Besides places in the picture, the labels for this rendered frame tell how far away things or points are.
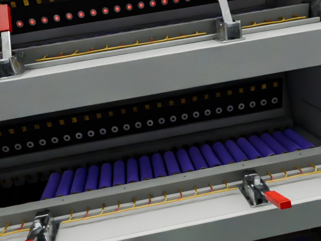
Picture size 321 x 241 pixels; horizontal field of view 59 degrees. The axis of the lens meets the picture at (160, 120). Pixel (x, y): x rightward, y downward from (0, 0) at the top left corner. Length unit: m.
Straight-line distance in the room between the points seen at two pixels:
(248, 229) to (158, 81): 0.21
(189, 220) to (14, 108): 0.24
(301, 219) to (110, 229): 0.24
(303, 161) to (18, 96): 0.37
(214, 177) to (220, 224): 0.06
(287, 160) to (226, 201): 0.10
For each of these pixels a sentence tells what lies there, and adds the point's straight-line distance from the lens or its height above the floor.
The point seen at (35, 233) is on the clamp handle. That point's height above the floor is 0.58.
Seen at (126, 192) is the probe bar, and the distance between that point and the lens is 0.38.
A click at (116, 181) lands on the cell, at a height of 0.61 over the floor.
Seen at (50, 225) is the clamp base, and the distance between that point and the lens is 0.39.
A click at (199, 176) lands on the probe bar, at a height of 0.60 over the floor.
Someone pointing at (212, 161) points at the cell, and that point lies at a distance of 0.43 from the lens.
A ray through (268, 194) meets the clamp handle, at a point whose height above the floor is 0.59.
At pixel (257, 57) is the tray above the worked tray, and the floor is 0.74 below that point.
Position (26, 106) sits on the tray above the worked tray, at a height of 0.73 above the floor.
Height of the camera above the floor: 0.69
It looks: 2 degrees down
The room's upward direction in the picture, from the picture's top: 10 degrees counter-clockwise
